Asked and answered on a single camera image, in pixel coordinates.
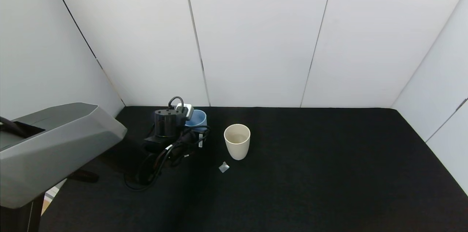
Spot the blue plastic cup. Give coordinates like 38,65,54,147
185,110,208,132

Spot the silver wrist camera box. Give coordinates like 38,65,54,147
176,103,194,120

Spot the white door frame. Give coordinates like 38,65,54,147
41,186,68,215

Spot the beige plastic cup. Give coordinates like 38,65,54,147
224,124,251,160

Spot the black camera cable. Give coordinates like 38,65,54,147
124,96,211,191

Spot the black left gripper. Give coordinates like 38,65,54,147
181,129,207,149

